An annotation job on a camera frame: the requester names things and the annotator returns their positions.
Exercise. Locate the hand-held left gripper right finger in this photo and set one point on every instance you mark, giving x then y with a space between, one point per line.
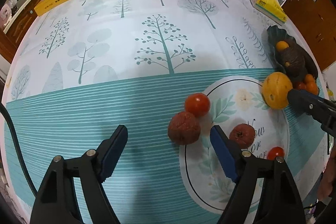
223 155

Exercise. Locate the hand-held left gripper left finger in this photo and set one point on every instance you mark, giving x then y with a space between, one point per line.
113 158

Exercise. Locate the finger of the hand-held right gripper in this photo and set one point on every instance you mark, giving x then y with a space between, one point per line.
302 98

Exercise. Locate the red cherry tomato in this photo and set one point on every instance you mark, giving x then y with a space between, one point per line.
299 86
275 152
197 104

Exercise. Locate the small mandarin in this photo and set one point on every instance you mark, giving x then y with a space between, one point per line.
281 46
311 85

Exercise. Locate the large yellow orange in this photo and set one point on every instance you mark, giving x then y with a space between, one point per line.
275 90

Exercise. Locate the wrinkled red date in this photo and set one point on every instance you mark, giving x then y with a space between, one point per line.
242 134
183 128

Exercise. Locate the dark green scalloped plate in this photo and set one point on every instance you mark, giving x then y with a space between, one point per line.
275 35

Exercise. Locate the person's right forearm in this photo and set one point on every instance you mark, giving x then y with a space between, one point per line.
326 179

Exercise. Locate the white floral plate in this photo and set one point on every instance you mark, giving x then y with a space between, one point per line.
273 129

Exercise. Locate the wooden shelf cabinet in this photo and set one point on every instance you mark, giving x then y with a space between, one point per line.
315 24

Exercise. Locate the yellow tissue box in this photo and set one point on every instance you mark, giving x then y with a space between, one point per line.
270 7

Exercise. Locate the tree print teal tablecloth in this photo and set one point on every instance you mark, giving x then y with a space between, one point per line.
105 56

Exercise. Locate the wooden kitchen counter cabinet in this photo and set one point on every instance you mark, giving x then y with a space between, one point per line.
23 16

